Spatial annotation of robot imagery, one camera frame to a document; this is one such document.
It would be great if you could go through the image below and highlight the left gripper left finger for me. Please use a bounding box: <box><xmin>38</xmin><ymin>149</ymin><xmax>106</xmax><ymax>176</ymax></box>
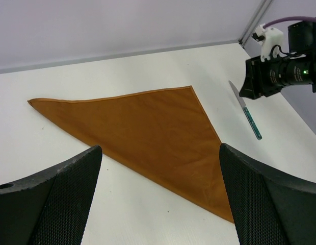
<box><xmin>0</xmin><ymin>145</ymin><xmax>102</xmax><ymax>244</ymax></box>

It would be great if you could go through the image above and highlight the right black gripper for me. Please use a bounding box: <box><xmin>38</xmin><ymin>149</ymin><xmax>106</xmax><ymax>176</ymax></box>
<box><xmin>239</xmin><ymin>57</ymin><xmax>313</xmax><ymax>100</ymax></box>

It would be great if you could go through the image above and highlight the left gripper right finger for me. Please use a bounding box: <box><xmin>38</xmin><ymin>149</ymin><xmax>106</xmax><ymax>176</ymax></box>
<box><xmin>219</xmin><ymin>143</ymin><xmax>316</xmax><ymax>244</ymax></box>

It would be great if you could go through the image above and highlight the green handled knife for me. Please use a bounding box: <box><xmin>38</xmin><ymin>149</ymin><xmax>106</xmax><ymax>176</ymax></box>
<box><xmin>228</xmin><ymin>81</ymin><xmax>262</xmax><ymax>140</ymax></box>

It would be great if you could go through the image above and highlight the brown satin napkin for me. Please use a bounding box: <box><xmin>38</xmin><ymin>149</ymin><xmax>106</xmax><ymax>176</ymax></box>
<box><xmin>29</xmin><ymin>86</ymin><xmax>233</xmax><ymax>222</ymax></box>

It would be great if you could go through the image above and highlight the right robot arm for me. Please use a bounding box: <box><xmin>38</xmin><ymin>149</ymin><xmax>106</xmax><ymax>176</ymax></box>
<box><xmin>239</xmin><ymin>16</ymin><xmax>316</xmax><ymax>100</ymax></box>

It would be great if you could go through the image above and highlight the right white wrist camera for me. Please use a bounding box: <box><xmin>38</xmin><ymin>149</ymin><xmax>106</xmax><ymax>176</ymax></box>
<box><xmin>252</xmin><ymin>24</ymin><xmax>284</xmax><ymax>62</ymax></box>

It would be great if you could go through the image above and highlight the right aluminium frame post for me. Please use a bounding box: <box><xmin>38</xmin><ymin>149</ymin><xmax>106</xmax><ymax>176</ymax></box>
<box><xmin>238</xmin><ymin>0</ymin><xmax>273</xmax><ymax>47</ymax></box>

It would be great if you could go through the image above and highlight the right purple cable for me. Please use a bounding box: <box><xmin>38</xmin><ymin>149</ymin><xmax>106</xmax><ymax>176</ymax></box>
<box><xmin>264</xmin><ymin>16</ymin><xmax>316</xmax><ymax>28</ymax></box>

